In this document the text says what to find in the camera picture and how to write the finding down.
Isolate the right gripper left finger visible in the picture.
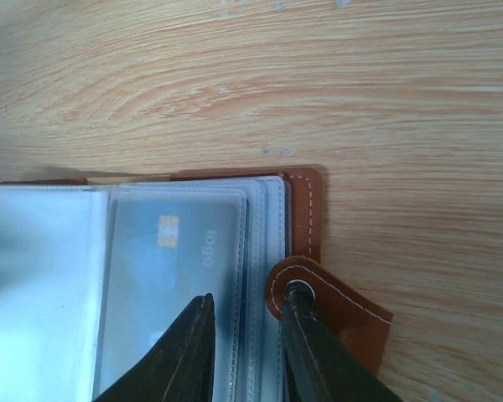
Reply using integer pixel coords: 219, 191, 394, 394
96, 293, 215, 402

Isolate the brown leather card holder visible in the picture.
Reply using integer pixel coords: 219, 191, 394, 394
0, 166, 397, 401

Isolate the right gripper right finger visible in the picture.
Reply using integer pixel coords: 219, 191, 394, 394
281, 284, 401, 402

